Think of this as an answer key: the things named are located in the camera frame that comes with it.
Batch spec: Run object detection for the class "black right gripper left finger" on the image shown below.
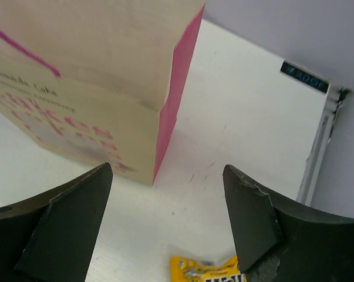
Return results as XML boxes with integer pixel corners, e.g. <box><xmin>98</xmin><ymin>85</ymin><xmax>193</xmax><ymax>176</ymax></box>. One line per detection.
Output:
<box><xmin>0</xmin><ymin>163</ymin><xmax>113</xmax><ymax>282</ymax></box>

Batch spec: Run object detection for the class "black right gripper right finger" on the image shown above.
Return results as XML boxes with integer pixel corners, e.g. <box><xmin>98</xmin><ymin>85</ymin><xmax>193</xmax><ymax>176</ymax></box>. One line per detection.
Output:
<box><xmin>223</xmin><ymin>165</ymin><xmax>354</xmax><ymax>281</ymax></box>

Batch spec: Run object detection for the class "yellow M&M packet right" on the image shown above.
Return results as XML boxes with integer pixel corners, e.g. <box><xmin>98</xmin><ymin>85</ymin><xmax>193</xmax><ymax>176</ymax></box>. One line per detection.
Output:
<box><xmin>170</xmin><ymin>256</ymin><xmax>247</xmax><ymax>282</ymax></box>

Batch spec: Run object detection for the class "blue label right corner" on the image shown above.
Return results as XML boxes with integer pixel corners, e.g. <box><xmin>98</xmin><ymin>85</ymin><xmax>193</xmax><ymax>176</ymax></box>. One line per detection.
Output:
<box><xmin>280</xmin><ymin>61</ymin><xmax>330</xmax><ymax>94</ymax></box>

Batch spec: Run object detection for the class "aluminium table frame rail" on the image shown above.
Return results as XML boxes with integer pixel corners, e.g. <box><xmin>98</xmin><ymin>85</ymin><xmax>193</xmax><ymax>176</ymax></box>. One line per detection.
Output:
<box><xmin>296</xmin><ymin>88</ymin><xmax>352</xmax><ymax>206</ymax></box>

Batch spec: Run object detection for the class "paper bag with pink handles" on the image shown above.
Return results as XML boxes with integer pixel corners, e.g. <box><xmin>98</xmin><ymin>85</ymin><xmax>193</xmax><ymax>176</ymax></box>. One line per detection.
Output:
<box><xmin>0</xmin><ymin>1</ymin><xmax>205</xmax><ymax>186</ymax></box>

